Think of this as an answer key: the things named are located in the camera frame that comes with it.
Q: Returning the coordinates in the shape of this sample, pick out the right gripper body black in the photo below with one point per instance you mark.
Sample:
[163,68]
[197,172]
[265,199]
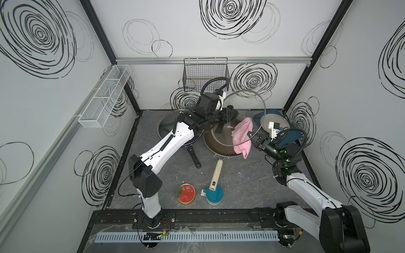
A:
[266,145]

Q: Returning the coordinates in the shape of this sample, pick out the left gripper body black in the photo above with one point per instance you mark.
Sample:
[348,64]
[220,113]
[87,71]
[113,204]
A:
[218,117]

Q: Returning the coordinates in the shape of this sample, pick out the pink cloth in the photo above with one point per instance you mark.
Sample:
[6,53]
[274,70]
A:
[241,141]

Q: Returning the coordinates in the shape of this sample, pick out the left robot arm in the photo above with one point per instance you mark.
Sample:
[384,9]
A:
[144,170]

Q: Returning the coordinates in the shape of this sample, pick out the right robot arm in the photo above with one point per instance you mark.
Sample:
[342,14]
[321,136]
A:
[339,228]

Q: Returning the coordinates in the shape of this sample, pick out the glass lid on black pan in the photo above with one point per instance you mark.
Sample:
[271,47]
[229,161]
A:
[166,124]

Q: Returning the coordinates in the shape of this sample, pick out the teal tray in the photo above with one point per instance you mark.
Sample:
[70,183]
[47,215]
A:
[290,137]

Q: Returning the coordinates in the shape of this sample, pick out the grey round plate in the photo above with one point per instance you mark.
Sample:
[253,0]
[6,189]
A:
[265,120]

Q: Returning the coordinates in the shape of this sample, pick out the black frying pan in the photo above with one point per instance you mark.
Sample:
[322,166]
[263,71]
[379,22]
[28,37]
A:
[174,140]

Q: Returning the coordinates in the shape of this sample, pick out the teal lidded cup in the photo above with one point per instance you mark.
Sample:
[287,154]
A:
[214,198]

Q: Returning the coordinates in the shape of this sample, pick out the white mesh shelf basket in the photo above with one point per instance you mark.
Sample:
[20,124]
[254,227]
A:
[106,95]

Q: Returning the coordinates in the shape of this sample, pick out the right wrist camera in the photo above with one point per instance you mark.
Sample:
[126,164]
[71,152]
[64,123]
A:
[274,129]

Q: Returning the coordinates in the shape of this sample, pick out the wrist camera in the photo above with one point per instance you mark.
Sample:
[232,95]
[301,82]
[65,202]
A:
[274,129]
[219,100]

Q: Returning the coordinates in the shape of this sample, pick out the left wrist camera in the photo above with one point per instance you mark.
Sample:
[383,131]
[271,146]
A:
[219,100]

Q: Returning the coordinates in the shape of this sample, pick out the black wire basket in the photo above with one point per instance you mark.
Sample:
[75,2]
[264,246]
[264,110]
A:
[198,71]

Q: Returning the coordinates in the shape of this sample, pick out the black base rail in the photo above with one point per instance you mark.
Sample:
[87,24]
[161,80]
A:
[266,217]

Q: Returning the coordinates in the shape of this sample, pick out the white slotted cable duct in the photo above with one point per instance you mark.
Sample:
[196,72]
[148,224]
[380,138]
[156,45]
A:
[187,236]

